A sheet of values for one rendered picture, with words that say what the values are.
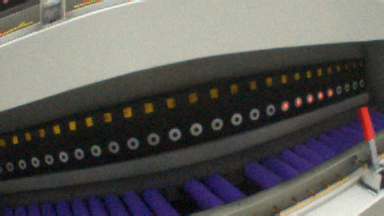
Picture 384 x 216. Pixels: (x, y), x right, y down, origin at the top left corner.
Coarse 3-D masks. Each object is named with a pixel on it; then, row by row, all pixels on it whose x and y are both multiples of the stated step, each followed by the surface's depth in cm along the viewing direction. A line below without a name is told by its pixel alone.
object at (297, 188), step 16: (336, 160) 37; (304, 176) 36; (320, 176) 36; (336, 176) 37; (272, 192) 35; (288, 192) 34; (304, 192) 35; (224, 208) 34; (240, 208) 33; (256, 208) 33; (272, 208) 34
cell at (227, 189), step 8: (208, 176) 41; (216, 176) 41; (208, 184) 41; (216, 184) 40; (224, 184) 39; (216, 192) 39; (224, 192) 38; (232, 192) 37; (240, 192) 37; (224, 200) 37; (232, 200) 36
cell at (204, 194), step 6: (192, 180) 41; (186, 186) 40; (192, 186) 40; (198, 186) 39; (204, 186) 40; (186, 192) 40; (192, 192) 39; (198, 192) 38; (204, 192) 38; (210, 192) 38; (192, 198) 39; (198, 198) 38; (204, 198) 37; (210, 198) 37; (216, 198) 36; (198, 204) 38; (204, 204) 36; (210, 204) 36; (216, 204) 35; (222, 204) 35; (204, 210) 36
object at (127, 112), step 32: (320, 64) 48; (352, 64) 50; (160, 96) 42; (192, 96) 42; (224, 96) 44; (256, 96) 45; (288, 96) 47; (32, 128) 37; (64, 128) 39; (96, 128) 40; (128, 128) 41; (160, 128) 42; (224, 128) 45; (0, 160) 36; (96, 160) 41
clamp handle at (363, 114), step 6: (366, 108) 35; (360, 114) 35; (366, 114) 34; (360, 120) 35; (366, 120) 34; (366, 126) 34; (366, 132) 34; (372, 132) 34; (366, 138) 34; (372, 138) 34; (372, 144) 34; (372, 150) 33; (372, 156) 33; (372, 162) 33; (378, 162) 33; (372, 168) 34; (378, 168) 33
